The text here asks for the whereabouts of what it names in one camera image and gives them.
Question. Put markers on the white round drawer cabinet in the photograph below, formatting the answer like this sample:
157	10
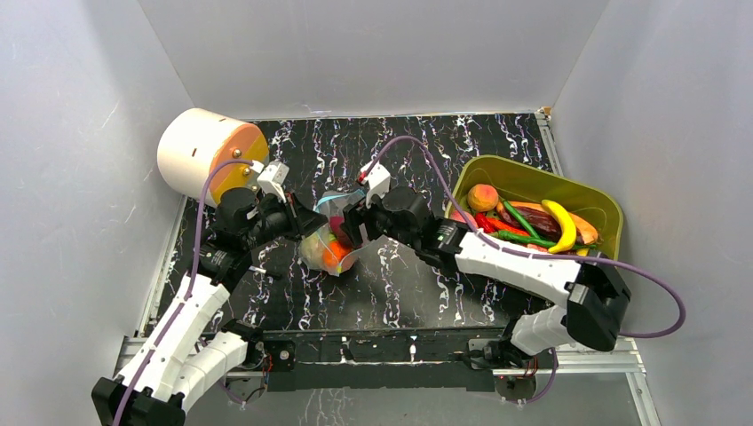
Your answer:
198	140

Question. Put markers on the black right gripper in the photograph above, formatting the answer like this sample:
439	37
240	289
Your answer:
354	222

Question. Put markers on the orange toy carrot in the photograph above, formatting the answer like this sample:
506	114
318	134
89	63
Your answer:
586	230

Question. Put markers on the clear zip top bag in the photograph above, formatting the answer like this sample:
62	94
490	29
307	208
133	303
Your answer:
334	204

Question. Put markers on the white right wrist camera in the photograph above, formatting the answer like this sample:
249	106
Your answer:
376	180

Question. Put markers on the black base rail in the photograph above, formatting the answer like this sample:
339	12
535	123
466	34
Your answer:
403	358

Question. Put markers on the green toy chili pepper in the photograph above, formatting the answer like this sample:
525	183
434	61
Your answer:
524	220

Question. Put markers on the yellow toy banana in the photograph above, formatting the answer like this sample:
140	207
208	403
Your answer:
567	227

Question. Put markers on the green toy cabbage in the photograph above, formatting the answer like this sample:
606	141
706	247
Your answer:
315	252

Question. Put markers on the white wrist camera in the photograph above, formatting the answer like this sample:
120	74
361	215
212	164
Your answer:
376	180
271	177

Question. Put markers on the aluminium frame rail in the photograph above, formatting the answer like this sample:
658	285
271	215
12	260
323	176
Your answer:
625	358

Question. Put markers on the dark red toy plum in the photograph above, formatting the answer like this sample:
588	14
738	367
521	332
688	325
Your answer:
336	225

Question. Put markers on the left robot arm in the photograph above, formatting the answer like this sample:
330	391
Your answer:
168	374

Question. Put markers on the pink toy fruit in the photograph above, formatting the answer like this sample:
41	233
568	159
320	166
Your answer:
461	217

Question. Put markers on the black and white marker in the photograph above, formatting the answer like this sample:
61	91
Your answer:
265	272

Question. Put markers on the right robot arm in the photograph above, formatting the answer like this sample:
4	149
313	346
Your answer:
588	297

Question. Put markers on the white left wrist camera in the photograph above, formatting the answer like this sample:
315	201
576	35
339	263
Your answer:
271	177

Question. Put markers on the orange toy fruit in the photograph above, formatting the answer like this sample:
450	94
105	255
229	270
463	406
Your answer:
337	259

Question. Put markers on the toy peach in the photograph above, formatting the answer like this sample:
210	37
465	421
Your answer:
482	198

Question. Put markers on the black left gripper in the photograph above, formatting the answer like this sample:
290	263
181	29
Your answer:
302	220

